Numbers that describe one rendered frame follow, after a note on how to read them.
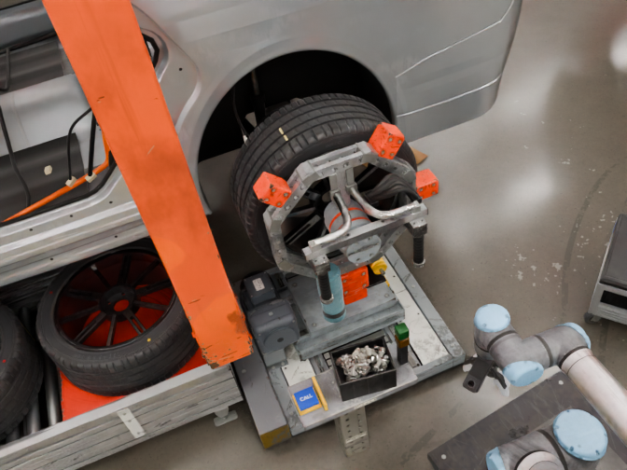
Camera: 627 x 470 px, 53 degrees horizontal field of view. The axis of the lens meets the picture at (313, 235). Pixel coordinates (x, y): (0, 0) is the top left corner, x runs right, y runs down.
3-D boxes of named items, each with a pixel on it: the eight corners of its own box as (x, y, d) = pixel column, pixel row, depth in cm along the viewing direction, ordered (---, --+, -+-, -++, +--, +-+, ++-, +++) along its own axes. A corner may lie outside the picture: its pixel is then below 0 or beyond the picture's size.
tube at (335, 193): (340, 195, 209) (337, 171, 201) (364, 232, 196) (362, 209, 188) (290, 213, 206) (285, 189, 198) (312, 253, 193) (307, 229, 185)
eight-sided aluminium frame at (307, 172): (409, 235, 247) (407, 124, 207) (416, 246, 242) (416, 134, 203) (280, 284, 238) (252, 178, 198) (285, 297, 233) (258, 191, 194)
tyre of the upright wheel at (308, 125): (397, 74, 224) (218, 114, 208) (430, 107, 209) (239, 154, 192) (384, 210, 271) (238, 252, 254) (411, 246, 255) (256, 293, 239)
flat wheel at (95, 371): (163, 247, 302) (148, 213, 284) (239, 331, 263) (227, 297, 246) (35, 325, 278) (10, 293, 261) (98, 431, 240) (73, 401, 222)
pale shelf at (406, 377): (396, 345, 232) (396, 340, 230) (418, 382, 221) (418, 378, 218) (287, 391, 225) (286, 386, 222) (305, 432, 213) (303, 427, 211)
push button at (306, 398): (313, 388, 220) (312, 385, 218) (320, 405, 215) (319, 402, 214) (294, 396, 219) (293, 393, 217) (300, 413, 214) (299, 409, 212)
